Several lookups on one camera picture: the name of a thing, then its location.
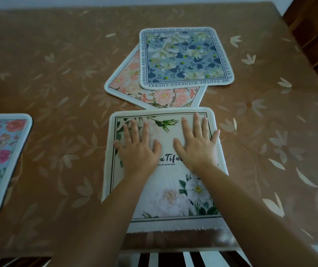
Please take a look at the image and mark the person's right hand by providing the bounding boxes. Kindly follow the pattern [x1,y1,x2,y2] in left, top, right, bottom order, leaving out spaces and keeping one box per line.
[173,113,221,172]

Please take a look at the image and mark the person's left hand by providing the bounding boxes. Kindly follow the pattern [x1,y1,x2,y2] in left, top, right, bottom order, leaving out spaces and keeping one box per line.
[113,120,162,176]

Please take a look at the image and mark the white floral cloth with lettering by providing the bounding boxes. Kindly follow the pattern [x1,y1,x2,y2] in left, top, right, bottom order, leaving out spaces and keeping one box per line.
[101,107,229,234]

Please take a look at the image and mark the person's right forearm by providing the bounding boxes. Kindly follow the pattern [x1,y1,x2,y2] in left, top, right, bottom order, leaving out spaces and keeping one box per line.
[191,161,318,267]

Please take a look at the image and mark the person's left forearm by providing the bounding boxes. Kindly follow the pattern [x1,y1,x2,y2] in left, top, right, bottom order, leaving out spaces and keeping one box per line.
[50,168,159,267]

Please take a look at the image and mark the peach floral cloth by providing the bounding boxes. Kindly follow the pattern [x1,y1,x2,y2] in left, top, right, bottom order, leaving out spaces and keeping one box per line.
[104,42,207,110]

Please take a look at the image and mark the blue floral cloth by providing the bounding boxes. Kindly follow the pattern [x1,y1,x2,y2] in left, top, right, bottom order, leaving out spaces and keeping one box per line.
[139,25,235,90]

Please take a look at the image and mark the brown leaf-patterned table cover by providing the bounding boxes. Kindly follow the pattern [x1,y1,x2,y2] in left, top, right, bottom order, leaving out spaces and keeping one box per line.
[0,1,318,253]

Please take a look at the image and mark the black white striped clothing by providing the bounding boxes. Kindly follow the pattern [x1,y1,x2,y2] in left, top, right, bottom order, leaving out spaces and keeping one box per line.
[0,251,250,267]

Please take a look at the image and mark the pink rose floral cloth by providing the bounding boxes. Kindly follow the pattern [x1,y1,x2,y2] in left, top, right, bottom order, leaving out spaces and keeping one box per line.
[0,113,33,233]

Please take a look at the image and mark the brown wooden furniture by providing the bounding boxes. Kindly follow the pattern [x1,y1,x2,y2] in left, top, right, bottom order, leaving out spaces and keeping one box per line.
[282,0,318,104]

